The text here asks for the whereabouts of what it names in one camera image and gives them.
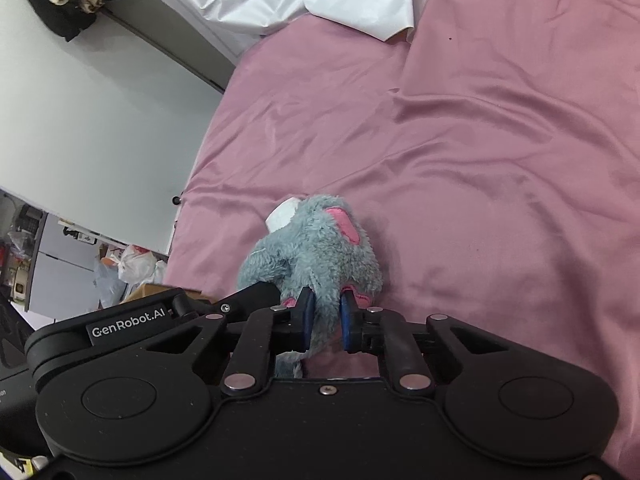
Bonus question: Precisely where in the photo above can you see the white plastic bag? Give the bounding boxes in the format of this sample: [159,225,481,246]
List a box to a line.
[117,245,167,285]

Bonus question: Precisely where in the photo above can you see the pink bed sheet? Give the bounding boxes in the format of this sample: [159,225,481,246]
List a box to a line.
[165,0,639,479]

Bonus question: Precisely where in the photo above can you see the white foam lump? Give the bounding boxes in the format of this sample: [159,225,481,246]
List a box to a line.
[265,197,300,233]

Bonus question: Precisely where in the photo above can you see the grey plush mouse toy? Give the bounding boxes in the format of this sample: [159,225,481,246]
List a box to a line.
[238,195,383,379]

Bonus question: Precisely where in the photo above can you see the brown cardboard box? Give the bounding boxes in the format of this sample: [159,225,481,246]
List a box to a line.
[122,284,216,315]

